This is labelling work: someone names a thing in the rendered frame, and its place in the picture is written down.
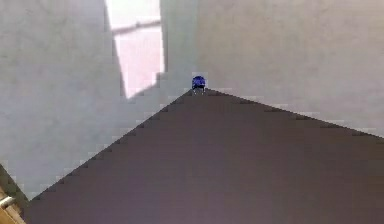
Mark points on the small blue round object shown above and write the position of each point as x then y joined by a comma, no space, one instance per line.
198,81

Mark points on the brown wooden furniture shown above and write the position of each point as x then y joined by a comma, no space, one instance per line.
7,203

